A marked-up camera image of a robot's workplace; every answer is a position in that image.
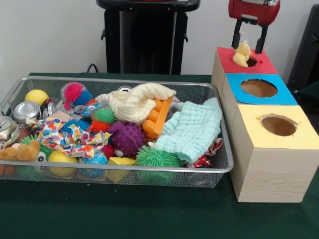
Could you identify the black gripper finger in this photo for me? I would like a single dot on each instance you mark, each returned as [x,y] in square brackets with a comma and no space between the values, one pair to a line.
[236,35]
[261,39]

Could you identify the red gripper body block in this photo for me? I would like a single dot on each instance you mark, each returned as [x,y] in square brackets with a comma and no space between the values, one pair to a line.
[251,11]

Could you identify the pale yellow duck plush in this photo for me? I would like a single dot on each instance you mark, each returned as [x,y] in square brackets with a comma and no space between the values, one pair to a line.
[243,53]

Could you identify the mint green knitted cloth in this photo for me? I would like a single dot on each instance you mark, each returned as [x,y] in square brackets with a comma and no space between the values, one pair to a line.
[192,127]

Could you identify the wooden box with three holes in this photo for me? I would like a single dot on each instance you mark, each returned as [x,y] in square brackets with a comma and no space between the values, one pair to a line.
[269,174]

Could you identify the shallow silver mesh bin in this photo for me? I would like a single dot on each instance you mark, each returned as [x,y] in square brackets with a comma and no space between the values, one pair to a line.
[45,84]

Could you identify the black office chair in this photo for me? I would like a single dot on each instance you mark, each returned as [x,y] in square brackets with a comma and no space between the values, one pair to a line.
[306,49]

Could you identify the dark green cloth side table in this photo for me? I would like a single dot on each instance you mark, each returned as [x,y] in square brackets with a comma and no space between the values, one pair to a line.
[311,90]

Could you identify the orange plastic block toy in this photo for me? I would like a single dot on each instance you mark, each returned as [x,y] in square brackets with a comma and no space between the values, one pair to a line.
[159,117]

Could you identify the colourful dotted cloth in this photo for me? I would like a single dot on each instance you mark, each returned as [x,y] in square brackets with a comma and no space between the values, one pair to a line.
[74,142]
[216,145]

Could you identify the cream knitted cloth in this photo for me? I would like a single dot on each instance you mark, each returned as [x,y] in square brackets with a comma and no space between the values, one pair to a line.
[134,102]

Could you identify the green spiky rubber ball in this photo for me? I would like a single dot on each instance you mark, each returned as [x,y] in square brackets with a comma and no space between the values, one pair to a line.
[157,158]

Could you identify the purple knobbly ball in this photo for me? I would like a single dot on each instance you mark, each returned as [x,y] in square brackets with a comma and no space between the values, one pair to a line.
[128,138]

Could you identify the yellow ball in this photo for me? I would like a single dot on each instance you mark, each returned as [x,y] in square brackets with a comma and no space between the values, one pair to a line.
[36,97]

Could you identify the dark green table cloth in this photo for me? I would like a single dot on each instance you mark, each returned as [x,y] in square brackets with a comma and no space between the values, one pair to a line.
[124,214]

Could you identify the silver drink can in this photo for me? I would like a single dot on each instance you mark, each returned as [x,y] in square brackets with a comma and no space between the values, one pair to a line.
[26,110]

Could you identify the brown plush toy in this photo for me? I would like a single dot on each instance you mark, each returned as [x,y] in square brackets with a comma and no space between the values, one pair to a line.
[25,152]

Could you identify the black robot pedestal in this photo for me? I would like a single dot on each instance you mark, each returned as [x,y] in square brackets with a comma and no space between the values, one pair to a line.
[144,37]

